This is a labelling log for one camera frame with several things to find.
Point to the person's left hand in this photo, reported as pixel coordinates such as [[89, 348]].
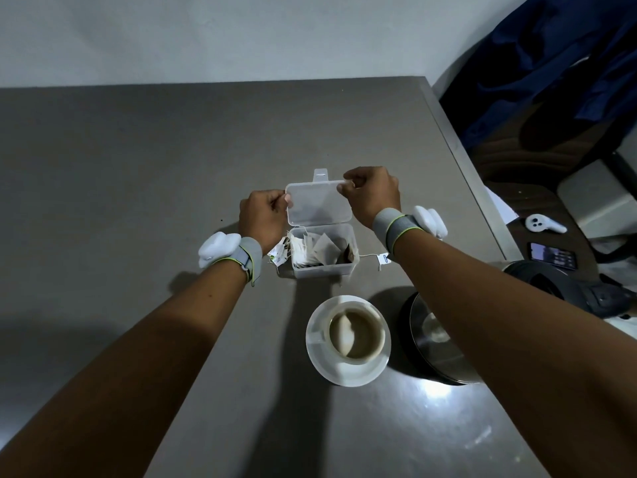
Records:
[[264, 219]]

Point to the person's right hand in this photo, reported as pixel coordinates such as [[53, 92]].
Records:
[[373, 194]]

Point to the clear plastic tea bag box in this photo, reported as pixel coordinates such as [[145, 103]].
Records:
[[318, 204]]

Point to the white ceramic cup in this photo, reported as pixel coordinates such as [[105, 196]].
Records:
[[356, 338]]

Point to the steel electric kettle black lid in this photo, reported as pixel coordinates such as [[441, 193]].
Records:
[[438, 353]]

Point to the white saucer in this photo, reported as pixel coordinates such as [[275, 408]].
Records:
[[348, 375]]

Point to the person's left forearm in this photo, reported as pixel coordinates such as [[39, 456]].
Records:
[[124, 373]]

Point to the person's right forearm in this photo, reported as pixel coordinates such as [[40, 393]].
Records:
[[497, 333]]

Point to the white paper sheet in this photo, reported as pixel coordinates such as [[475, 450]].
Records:
[[500, 206]]

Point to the brown office chair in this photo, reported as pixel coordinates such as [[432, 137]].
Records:
[[502, 169]]

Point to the black smartphone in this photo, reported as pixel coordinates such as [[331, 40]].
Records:
[[552, 254]]

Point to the dark blue jacket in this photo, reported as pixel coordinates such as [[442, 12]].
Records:
[[547, 44]]

